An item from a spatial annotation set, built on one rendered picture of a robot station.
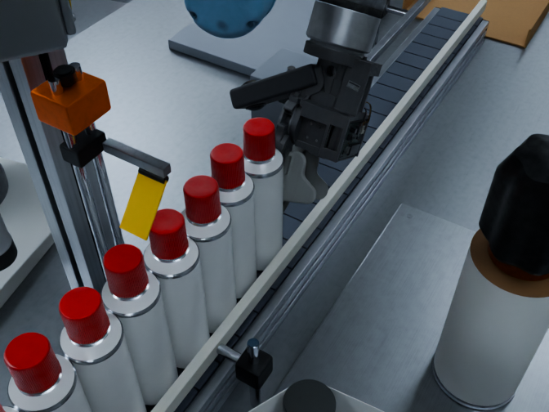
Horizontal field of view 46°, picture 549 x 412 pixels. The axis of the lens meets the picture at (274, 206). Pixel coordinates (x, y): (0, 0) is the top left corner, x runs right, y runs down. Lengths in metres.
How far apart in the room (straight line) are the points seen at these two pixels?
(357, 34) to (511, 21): 0.77
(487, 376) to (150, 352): 0.32
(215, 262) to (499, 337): 0.27
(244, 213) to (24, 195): 0.43
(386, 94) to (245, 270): 0.47
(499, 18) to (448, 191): 0.55
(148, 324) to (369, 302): 0.29
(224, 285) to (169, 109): 0.52
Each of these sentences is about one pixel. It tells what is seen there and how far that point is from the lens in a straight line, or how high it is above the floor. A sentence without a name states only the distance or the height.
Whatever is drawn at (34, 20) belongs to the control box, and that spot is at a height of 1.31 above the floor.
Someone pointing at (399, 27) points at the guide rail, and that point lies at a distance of 1.10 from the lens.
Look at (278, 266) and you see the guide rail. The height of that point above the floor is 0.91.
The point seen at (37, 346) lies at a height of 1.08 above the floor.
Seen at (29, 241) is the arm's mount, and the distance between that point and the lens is 0.92.
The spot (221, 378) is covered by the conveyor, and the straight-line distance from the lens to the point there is 0.71.
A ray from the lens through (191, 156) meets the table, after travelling 1.02.
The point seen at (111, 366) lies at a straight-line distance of 0.56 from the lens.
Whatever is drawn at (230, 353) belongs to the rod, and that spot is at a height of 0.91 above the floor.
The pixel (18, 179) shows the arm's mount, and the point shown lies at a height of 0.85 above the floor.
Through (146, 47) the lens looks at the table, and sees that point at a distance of 1.30.
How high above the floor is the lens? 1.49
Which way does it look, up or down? 45 degrees down
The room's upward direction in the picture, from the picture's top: straight up
